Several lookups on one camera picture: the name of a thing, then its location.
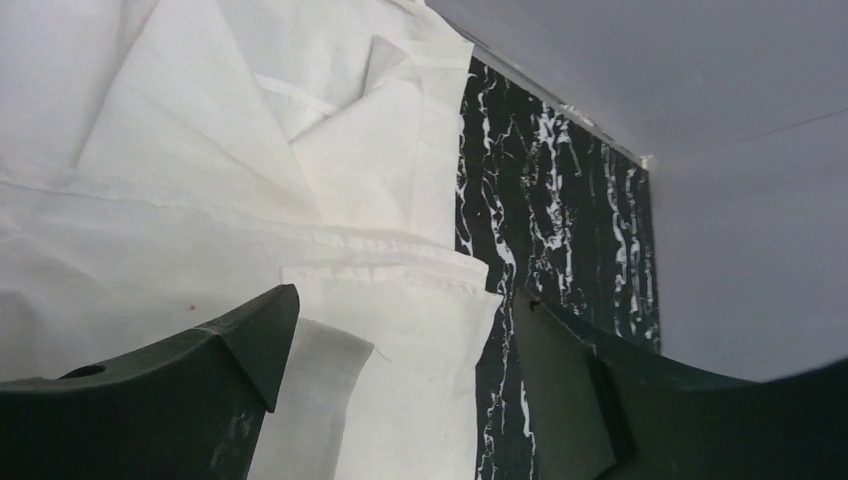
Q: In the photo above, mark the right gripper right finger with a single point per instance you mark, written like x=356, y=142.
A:
x=604, y=408

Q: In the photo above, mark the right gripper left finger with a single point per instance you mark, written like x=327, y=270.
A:
x=190, y=406

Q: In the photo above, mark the white cloth sheet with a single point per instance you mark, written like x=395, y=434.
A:
x=163, y=162

